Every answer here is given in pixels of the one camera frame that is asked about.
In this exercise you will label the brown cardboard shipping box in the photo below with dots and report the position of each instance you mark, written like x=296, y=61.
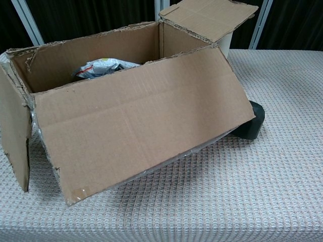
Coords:
x=138, y=126

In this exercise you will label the black round lid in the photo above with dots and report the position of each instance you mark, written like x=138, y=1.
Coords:
x=252, y=123

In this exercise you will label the white printed snack bag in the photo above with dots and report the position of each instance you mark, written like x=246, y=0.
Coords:
x=101, y=68

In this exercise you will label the white cylindrical bottle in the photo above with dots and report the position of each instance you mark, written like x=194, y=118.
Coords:
x=225, y=45

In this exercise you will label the beige woven tablecloth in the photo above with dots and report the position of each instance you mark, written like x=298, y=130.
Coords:
x=252, y=189

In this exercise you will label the black pleated curtain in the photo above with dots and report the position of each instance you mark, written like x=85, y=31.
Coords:
x=88, y=15

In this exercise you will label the white frame post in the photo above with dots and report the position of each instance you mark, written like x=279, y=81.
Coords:
x=30, y=25
x=260, y=27
x=159, y=7

